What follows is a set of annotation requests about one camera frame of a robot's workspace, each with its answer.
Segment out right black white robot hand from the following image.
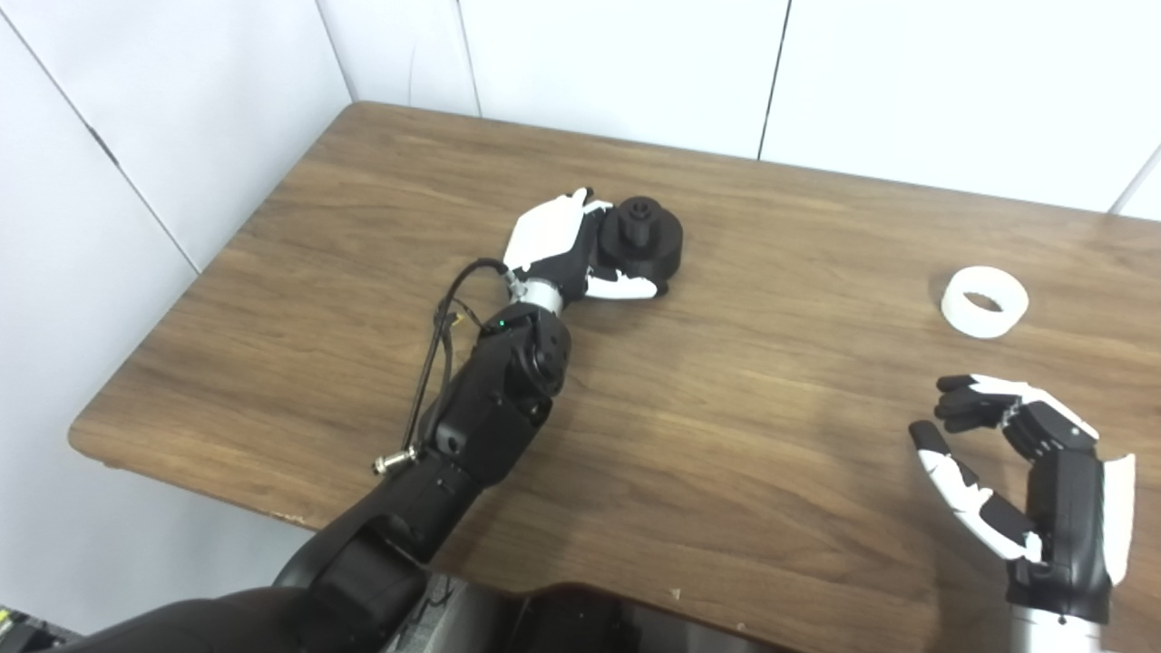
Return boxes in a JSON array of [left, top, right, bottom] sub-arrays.
[[909, 374, 1137, 625]]

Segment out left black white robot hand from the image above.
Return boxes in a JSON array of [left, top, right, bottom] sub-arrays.
[[502, 188, 672, 305]]

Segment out round black plastic part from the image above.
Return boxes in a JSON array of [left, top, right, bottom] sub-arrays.
[[594, 196, 685, 287]]

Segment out white plastic ring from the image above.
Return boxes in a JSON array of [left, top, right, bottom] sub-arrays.
[[941, 266, 1030, 339]]

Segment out dark robot torso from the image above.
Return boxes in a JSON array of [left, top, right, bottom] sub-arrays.
[[390, 580, 772, 653]]

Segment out thin wires at left wrist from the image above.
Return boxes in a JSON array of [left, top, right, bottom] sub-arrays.
[[434, 304, 482, 364]]

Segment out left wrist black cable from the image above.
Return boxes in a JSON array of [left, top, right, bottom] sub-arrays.
[[372, 258, 513, 477]]

